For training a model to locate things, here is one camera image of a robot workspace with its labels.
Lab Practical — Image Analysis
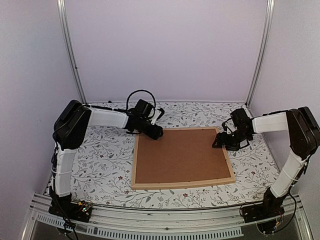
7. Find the brown backing board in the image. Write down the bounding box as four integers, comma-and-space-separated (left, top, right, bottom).
134, 128, 232, 184

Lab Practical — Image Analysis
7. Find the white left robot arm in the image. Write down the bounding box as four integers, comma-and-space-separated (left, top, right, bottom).
51, 99, 165, 217

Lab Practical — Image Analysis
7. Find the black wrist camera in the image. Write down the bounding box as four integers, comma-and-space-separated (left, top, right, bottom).
125, 89, 165, 125
222, 108, 250, 130

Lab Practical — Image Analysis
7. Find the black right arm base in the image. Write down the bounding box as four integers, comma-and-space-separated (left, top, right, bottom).
239, 187, 288, 223

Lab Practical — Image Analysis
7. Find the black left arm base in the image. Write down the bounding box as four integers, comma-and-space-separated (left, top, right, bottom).
48, 186, 92, 223

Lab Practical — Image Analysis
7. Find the left aluminium corner post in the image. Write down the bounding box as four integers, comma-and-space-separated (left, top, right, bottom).
56, 0, 87, 104

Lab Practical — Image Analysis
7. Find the right aluminium corner post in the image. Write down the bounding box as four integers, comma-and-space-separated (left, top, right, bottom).
245, 0, 275, 107

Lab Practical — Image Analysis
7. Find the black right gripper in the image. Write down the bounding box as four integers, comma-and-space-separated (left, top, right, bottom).
212, 128, 251, 152

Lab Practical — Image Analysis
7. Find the floral patterned table cover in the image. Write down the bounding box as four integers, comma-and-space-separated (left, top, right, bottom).
48, 101, 288, 210

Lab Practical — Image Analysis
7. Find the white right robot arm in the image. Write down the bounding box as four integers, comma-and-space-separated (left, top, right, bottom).
212, 106, 320, 199

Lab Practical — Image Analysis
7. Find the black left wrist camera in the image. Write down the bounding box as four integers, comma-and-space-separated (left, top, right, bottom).
125, 89, 165, 125

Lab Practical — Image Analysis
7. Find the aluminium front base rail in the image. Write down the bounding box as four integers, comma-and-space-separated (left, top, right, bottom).
21, 194, 313, 240

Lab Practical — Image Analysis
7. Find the aluminium corner post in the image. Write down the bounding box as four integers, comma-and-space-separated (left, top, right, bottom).
245, 0, 275, 107
56, 0, 87, 104

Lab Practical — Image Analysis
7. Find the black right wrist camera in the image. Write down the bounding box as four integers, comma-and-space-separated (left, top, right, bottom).
222, 108, 250, 130

